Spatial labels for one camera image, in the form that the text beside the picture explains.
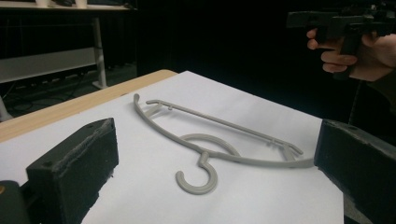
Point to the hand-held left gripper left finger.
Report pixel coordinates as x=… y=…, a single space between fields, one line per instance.
x=77 y=168

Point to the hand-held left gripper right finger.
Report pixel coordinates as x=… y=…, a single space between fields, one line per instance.
x=361 y=165

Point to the grey plastic clothes hanger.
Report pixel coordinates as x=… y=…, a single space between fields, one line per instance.
x=162 y=133

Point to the white background desk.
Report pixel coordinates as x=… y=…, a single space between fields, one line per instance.
x=46 y=63

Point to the white paper sheet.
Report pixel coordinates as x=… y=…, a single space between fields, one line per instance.
x=218 y=93

